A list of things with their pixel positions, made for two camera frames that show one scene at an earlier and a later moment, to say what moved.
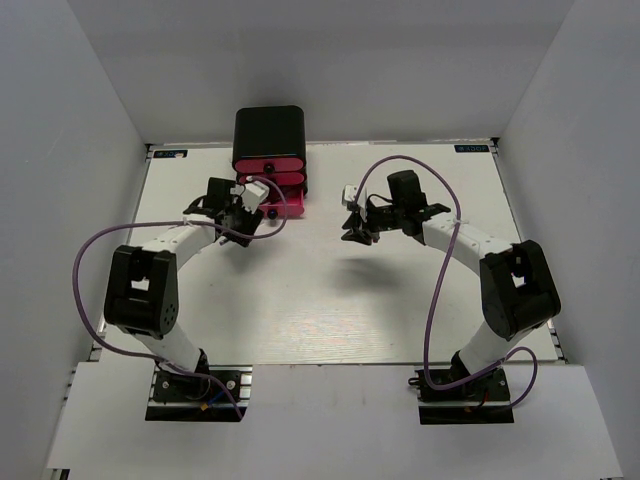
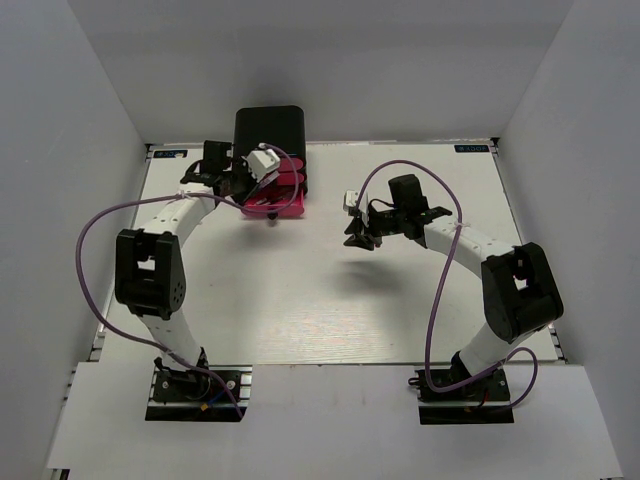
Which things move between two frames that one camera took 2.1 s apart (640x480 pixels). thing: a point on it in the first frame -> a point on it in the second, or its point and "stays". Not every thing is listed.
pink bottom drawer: x=274 y=200 stays
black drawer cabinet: x=270 y=131 stays
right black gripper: x=361 y=237 stays
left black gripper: x=255 y=219 -> x=252 y=186
